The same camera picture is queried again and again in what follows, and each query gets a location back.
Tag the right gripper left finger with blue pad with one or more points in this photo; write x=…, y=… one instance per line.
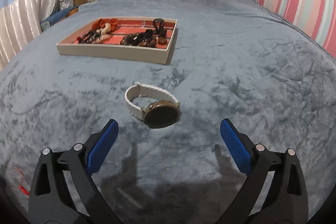
x=50, y=200

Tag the white strap gold watch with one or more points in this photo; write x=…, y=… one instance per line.
x=164, y=112

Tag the grey plush bed blanket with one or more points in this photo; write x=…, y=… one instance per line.
x=231, y=59

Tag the blue folded cloth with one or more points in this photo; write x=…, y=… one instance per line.
x=57, y=17

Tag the white tray red lining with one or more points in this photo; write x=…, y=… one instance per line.
x=132, y=40

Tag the white striped curtain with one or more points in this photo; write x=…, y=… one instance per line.
x=20, y=24

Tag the orange scrunchie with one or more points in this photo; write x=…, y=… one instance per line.
x=100, y=23

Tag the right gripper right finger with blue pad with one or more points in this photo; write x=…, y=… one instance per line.
x=286, y=200

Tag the cream scrunchie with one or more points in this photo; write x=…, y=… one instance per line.
x=102, y=34

